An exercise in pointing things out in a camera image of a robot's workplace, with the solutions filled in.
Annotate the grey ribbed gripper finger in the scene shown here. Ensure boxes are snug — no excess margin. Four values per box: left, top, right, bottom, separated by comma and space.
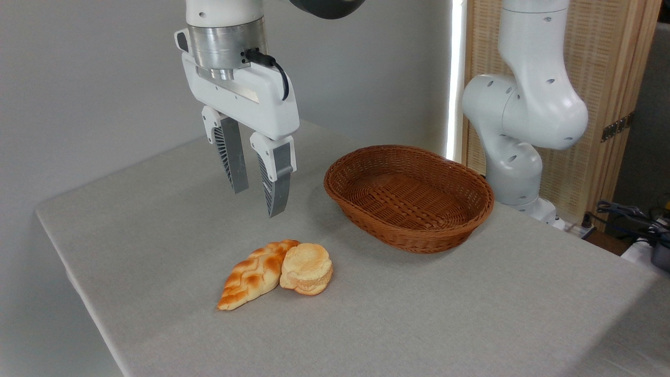
202, 106, 250, 195
250, 131, 297, 218

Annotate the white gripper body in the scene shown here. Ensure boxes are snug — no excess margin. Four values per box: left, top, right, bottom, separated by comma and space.
182, 51, 300, 141

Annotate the braided golden bread loaf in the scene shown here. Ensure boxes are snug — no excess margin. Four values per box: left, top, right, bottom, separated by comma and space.
217, 239, 301, 311

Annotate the round pale bread bun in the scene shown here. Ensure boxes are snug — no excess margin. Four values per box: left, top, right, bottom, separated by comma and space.
280, 243, 334, 296

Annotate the brown wicker oval basket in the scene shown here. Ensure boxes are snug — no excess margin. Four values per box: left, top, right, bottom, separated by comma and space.
323, 145, 495, 255

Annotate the grey tablecloth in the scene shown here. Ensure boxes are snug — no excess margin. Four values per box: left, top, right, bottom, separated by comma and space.
35, 120, 670, 377

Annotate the dark metal screen hinge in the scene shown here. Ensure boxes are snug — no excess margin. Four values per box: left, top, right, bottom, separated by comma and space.
600, 112, 635, 143

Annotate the wooden bamboo folding screen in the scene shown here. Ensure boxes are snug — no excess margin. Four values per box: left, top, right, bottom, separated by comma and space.
463, 0, 663, 232

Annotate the grey box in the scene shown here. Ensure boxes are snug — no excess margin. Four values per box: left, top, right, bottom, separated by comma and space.
651, 243, 670, 273

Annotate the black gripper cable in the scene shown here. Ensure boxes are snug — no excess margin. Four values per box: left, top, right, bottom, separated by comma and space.
244, 48, 290, 102

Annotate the dark blue cable bundle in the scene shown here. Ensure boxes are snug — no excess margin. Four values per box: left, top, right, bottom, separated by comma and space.
596, 200, 670, 248

